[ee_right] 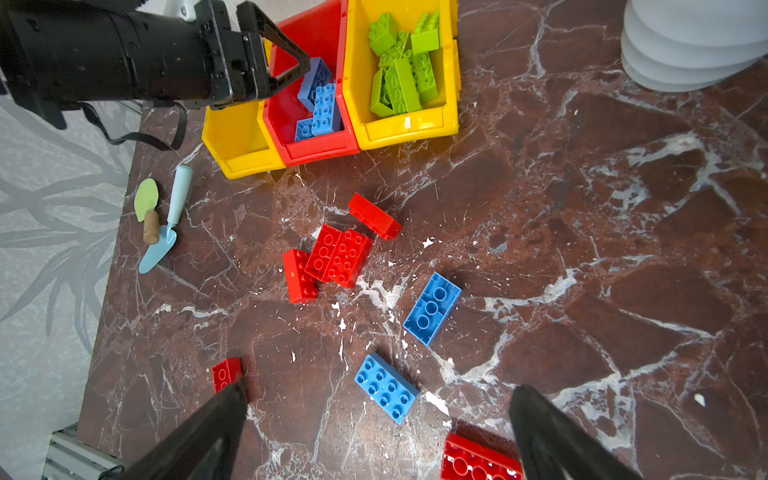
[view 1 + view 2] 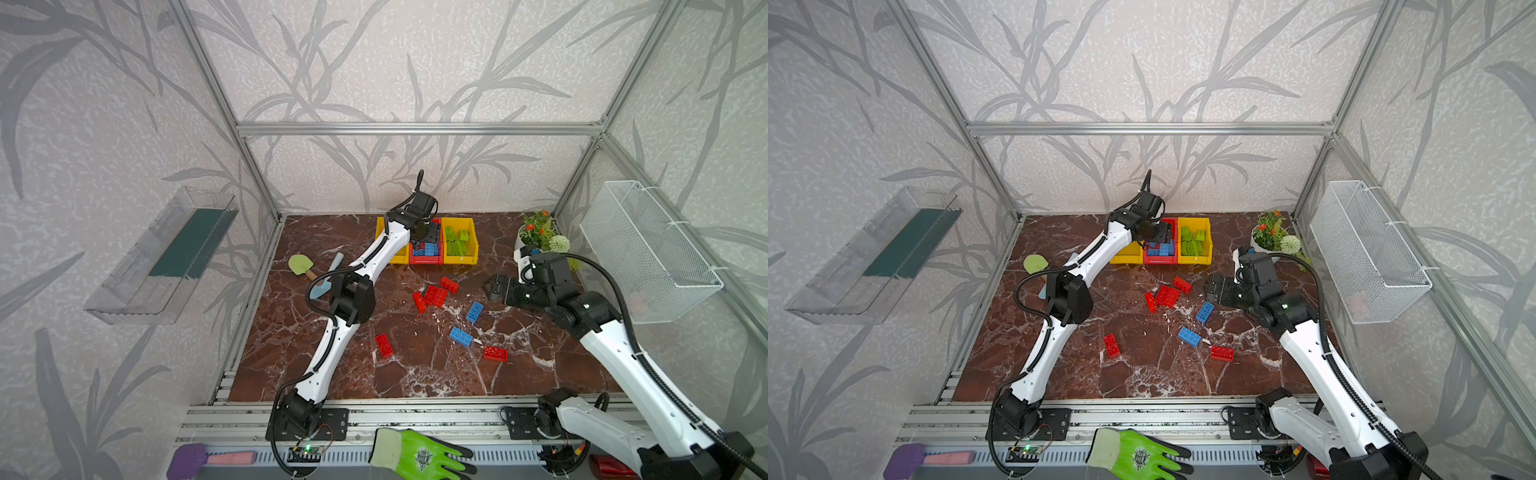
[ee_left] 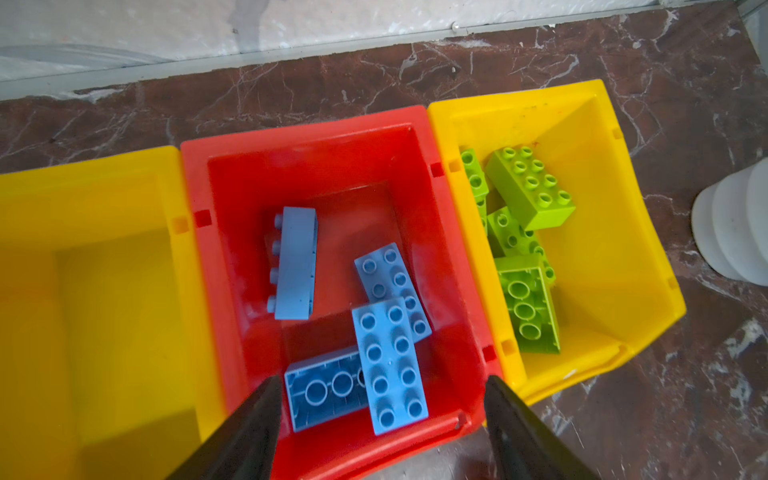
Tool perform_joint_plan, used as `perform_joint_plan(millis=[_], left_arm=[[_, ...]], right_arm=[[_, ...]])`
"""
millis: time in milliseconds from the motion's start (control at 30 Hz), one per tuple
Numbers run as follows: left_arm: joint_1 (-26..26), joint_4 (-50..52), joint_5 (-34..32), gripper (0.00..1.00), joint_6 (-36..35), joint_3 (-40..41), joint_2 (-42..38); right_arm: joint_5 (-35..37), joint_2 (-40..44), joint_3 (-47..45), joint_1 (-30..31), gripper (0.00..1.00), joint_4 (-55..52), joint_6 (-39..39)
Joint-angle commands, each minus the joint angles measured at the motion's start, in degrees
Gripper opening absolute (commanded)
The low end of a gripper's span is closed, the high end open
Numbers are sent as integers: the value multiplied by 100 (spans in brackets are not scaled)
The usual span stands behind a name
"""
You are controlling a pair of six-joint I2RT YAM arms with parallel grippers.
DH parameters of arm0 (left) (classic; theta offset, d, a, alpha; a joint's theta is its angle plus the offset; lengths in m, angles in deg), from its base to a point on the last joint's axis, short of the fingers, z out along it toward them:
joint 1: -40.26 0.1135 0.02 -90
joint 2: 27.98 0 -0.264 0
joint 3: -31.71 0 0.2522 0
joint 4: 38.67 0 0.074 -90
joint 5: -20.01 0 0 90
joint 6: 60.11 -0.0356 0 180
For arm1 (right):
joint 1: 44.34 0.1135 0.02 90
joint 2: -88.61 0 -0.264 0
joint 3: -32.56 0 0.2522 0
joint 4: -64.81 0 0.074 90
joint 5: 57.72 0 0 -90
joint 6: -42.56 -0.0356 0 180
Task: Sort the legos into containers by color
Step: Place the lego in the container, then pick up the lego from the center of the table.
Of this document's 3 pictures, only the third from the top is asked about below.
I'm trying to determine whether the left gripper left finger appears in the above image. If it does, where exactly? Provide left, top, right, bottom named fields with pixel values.
left=169, top=376, right=282, bottom=479

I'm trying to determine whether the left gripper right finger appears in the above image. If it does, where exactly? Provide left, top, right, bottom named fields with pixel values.
left=484, top=375, right=598, bottom=479

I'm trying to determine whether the blue lego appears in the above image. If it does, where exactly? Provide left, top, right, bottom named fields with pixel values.
left=354, top=243, right=432, bottom=342
left=284, top=346, right=368, bottom=432
left=351, top=298, right=429, bottom=435
left=267, top=207, right=318, bottom=321

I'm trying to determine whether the green lego tall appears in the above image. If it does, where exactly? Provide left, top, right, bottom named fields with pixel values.
left=486, top=207, right=556, bottom=285

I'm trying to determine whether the green lego top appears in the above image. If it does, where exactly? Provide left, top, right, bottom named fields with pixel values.
left=485, top=145, right=576, bottom=230

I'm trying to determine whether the green lego small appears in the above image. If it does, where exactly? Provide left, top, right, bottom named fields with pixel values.
left=461, top=149, right=489, bottom=233

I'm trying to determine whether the left yellow bin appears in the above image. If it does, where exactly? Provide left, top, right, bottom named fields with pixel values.
left=1, top=146, right=226, bottom=479

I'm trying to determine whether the yellow bin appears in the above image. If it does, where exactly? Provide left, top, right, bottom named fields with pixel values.
left=428, top=80, right=686, bottom=404
left=1, top=146, right=226, bottom=479

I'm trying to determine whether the right yellow bin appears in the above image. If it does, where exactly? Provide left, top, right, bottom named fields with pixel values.
left=428, top=80, right=686, bottom=404

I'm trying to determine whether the red middle bin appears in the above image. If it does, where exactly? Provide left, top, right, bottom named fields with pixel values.
left=181, top=106, right=501, bottom=479

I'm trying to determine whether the white potted flower plant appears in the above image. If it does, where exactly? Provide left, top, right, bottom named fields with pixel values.
left=691, top=159, right=767, bottom=286

